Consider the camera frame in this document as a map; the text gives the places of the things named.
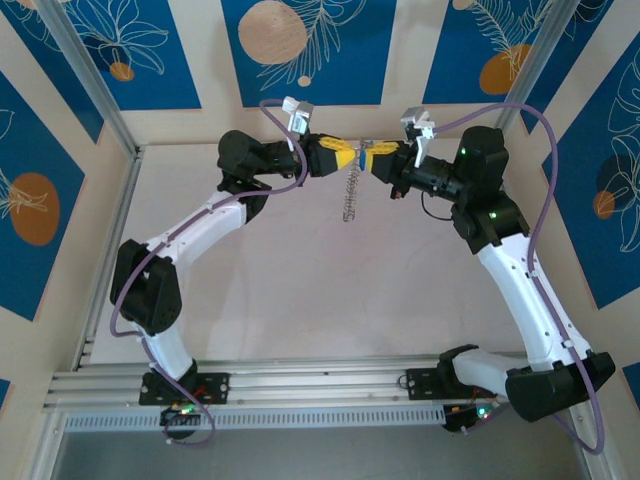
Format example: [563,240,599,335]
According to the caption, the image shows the silver keyring with chain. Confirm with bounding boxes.
[339,137,374,224]

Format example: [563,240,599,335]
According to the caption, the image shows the black controller board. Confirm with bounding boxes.
[442,404,496,434]
[159,405,199,426]

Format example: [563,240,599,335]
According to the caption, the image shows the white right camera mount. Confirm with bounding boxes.
[413,132,435,169]

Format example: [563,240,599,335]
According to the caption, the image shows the black thin cable loop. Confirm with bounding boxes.
[421,192,454,221]

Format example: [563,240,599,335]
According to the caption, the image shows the aluminium frame post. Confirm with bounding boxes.
[487,0,576,151]
[37,0,139,154]

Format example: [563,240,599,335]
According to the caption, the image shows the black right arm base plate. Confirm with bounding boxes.
[405,367,497,401]

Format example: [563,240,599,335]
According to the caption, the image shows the aluminium frame rail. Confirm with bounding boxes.
[42,357,594,412]

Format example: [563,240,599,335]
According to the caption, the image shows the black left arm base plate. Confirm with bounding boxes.
[139,370,231,406]

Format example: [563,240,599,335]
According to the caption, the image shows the grey slotted cable duct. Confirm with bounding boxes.
[64,405,446,432]

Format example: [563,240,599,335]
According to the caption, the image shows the aluminium frame bar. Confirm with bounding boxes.
[22,410,69,480]
[567,399,614,480]

